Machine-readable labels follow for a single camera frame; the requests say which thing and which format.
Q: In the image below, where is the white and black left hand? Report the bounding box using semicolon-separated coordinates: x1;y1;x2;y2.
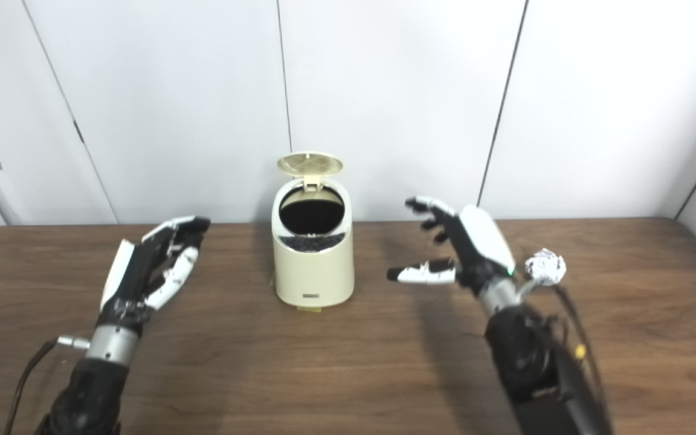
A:
97;216;211;330

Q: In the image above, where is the white and black right hand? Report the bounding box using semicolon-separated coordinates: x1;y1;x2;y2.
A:
386;195;517;297

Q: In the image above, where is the white paper ball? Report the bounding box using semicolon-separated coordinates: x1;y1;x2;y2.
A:
524;248;567;286

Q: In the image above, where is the cream-colored bin body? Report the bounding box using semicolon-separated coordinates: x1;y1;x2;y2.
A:
271;177;355;310

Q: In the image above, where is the cream round bin lid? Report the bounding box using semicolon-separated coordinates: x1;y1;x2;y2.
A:
276;152;344;193

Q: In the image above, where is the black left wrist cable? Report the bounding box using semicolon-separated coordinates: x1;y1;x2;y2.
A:
4;336;92;435

